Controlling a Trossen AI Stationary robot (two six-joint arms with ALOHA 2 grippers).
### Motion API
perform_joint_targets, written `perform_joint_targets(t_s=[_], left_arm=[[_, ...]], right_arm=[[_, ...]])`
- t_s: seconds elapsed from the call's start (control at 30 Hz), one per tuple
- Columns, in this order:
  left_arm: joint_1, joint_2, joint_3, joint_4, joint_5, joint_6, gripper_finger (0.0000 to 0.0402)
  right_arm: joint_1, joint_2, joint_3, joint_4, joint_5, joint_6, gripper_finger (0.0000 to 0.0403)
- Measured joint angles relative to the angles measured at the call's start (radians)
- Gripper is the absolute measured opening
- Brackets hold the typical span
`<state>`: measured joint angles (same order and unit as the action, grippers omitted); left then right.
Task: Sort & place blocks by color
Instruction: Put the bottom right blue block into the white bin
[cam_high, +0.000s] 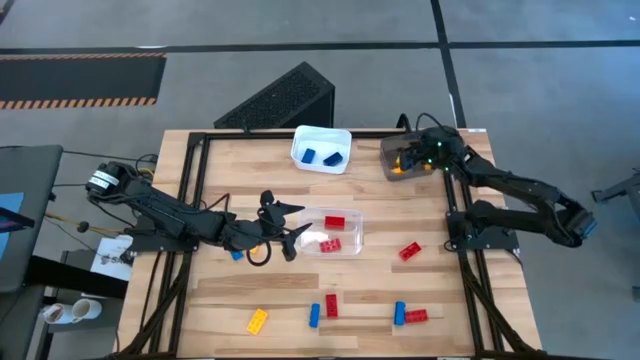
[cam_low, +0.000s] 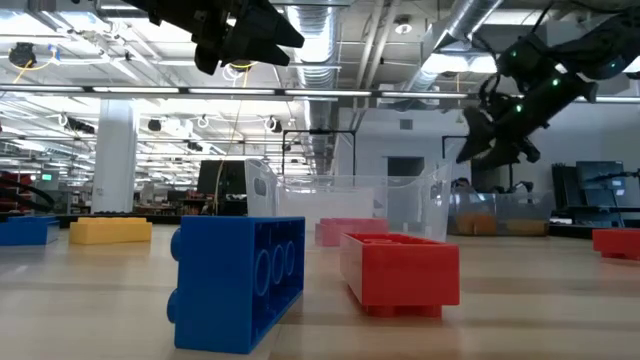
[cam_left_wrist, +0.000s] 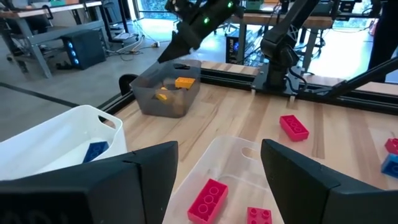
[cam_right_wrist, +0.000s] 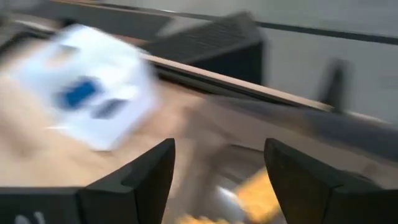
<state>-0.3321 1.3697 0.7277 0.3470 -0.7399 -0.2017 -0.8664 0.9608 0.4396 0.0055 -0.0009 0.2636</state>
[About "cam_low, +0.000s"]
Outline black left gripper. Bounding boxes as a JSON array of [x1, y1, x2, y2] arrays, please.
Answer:
[[189, 0, 305, 76]]

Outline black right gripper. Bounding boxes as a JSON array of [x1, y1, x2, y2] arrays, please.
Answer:
[[455, 74, 599, 172]]

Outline red toy brick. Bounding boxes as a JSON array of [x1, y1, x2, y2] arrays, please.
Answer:
[[592, 228, 640, 261], [339, 232, 461, 319]]

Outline blue toy brick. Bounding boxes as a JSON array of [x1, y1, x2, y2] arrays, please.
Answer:
[[166, 214, 307, 355], [0, 215, 61, 247]]

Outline clear plastic bin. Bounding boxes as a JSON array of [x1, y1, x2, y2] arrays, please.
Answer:
[[447, 191, 555, 237], [243, 158, 453, 249]]

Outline black monitor rack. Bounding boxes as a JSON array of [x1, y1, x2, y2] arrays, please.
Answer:
[[551, 159, 640, 227]]

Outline long ceiling light strip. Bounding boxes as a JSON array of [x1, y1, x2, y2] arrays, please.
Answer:
[[0, 83, 481, 102]]

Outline round ceiling detector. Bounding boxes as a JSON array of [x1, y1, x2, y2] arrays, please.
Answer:
[[393, 14, 414, 36]]

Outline black cabinet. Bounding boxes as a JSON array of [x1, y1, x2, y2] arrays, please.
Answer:
[[196, 159, 246, 217]]

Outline white translucent plastic bin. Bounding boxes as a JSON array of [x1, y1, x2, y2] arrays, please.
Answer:
[[276, 187, 376, 221]]

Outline white building pillar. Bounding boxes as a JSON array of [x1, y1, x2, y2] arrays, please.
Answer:
[[91, 98, 141, 215]]

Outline black ceiling device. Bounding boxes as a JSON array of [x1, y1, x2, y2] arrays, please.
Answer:
[[8, 41, 38, 69]]

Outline red storage rack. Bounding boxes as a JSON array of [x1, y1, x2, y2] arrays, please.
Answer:
[[0, 172, 36, 214]]

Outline black metal rig frame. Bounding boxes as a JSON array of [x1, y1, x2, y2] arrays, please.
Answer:
[[441, 134, 469, 161]]

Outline large spiral ventilation duct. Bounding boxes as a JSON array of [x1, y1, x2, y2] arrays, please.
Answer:
[[289, 3, 342, 176]]

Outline slanted silver ventilation duct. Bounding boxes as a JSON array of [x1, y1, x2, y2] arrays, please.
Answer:
[[404, 0, 504, 94]]

